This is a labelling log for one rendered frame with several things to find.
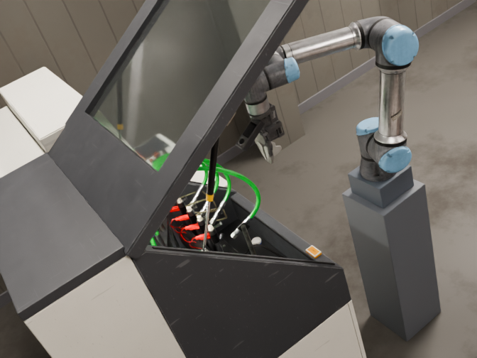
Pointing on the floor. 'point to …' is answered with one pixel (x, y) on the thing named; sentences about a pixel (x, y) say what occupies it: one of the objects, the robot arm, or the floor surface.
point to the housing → (69, 263)
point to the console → (41, 104)
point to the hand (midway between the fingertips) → (268, 161)
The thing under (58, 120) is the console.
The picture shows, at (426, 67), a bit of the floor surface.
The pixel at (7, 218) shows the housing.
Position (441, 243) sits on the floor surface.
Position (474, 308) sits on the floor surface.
